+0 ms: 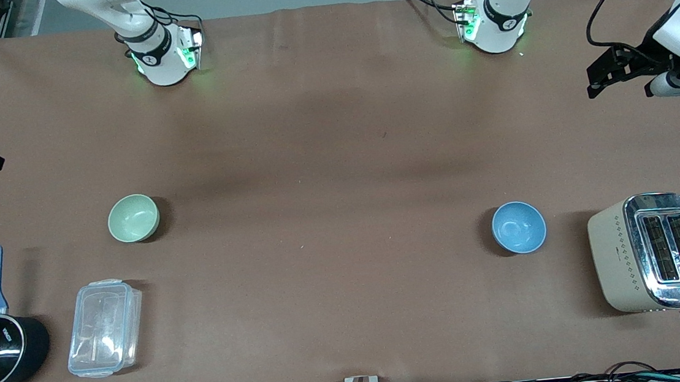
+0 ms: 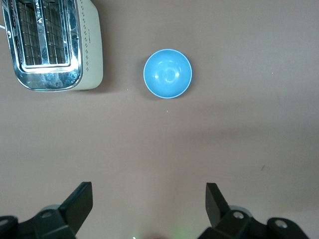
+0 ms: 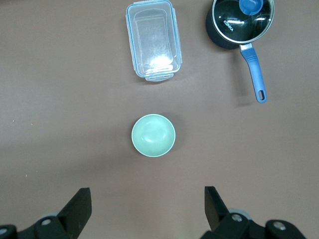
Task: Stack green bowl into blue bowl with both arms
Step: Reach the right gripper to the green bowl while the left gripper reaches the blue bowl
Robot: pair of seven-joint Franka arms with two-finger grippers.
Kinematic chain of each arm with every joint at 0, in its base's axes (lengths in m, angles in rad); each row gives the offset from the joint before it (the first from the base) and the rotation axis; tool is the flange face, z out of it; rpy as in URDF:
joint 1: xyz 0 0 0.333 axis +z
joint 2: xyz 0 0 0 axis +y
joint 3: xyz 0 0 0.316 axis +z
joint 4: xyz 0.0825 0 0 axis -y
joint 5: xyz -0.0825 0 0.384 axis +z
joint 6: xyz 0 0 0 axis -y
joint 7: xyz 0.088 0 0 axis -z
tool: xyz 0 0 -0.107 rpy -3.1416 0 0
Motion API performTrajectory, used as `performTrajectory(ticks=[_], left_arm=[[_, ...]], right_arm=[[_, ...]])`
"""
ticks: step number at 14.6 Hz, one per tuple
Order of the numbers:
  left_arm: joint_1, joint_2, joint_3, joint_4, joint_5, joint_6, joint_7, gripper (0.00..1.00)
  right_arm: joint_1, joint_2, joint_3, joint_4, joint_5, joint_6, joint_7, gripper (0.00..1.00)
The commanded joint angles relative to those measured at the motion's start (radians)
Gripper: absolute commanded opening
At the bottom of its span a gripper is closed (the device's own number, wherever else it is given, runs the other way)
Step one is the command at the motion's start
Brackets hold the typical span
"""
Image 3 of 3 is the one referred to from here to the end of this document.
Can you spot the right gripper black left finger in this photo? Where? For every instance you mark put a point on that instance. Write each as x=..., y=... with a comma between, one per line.
x=74, y=214

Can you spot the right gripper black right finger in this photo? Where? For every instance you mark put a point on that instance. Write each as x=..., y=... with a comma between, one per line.
x=216, y=214

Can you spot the green bowl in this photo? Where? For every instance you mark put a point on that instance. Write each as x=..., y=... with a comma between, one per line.
x=153, y=135

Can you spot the brown table cover mat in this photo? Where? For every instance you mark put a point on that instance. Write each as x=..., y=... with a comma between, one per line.
x=62, y=99

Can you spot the clear plastic food container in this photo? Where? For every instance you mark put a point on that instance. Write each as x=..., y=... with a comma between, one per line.
x=153, y=37

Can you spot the glass lid with blue knob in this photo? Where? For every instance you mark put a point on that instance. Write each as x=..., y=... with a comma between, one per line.
x=259, y=27

